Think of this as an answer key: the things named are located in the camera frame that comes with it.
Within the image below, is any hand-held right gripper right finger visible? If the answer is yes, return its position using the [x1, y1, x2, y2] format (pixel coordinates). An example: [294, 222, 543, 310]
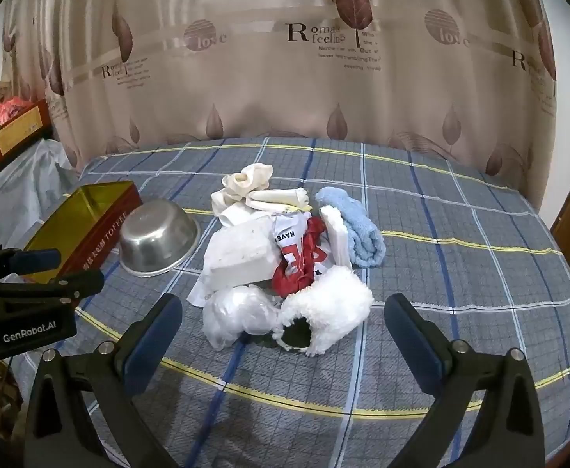
[385, 293, 546, 468]

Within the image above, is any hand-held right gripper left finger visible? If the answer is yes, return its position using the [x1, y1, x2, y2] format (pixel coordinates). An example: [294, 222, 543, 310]
[24, 293, 183, 468]

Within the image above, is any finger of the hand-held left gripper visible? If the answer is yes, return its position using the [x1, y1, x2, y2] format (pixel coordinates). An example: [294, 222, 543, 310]
[0, 269, 106, 309]
[0, 245, 62, 278]

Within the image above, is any red tin box gold interior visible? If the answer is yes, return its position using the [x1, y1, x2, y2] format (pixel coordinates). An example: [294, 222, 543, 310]
[24, 180, 142, 286]

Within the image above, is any white printed paper packet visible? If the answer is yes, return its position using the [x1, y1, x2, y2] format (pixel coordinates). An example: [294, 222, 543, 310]
[188, 273, 217, 309]

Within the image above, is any white plastic bag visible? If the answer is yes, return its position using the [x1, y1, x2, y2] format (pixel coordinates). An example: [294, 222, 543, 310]
[202, 284, 282, 350]

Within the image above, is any white fluffy slipper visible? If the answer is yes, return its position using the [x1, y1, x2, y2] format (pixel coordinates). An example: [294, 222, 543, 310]
[271, 266, 374, 356]

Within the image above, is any light blue towel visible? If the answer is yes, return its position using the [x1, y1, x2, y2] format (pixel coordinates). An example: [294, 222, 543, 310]
[315, 186, 387, 269]

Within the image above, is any large white sponge block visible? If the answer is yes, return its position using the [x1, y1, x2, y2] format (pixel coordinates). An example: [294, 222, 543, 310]
[203, 217, 278, 293]

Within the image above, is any yellow and white sponge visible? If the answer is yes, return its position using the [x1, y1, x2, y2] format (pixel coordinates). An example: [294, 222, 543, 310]
[320, 206, 353, 266]

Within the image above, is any red and white cloth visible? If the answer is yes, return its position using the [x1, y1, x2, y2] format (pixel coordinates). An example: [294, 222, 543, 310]
[271, 212, 334, 298]

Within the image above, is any cream scrunched cloth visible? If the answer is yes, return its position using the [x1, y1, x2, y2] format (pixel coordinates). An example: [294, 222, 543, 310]
[221, 163, 275, 206]

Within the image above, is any grey plaid bed sheet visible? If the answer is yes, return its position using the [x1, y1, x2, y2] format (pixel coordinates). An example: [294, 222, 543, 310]
[9, 135, 570, 468]

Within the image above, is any translucent plastic cover sheet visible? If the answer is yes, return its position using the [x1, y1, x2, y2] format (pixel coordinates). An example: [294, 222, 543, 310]
[0, 139, 83, 249]

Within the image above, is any stainless steel bowl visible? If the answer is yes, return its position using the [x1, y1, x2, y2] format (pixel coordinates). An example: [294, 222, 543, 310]
[119, 198, 202, 278]

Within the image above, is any red and yellow box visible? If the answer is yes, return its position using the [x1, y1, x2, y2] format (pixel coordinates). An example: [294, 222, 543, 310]
[0, 99, 54, 176]

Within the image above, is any pink plastic bag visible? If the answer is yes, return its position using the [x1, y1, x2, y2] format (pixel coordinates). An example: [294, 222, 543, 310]
[0, 96, 34, 125]

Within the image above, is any beige leaf print curtain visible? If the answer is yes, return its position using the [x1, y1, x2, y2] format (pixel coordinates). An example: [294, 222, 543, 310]
[2, 0, 559, 208]

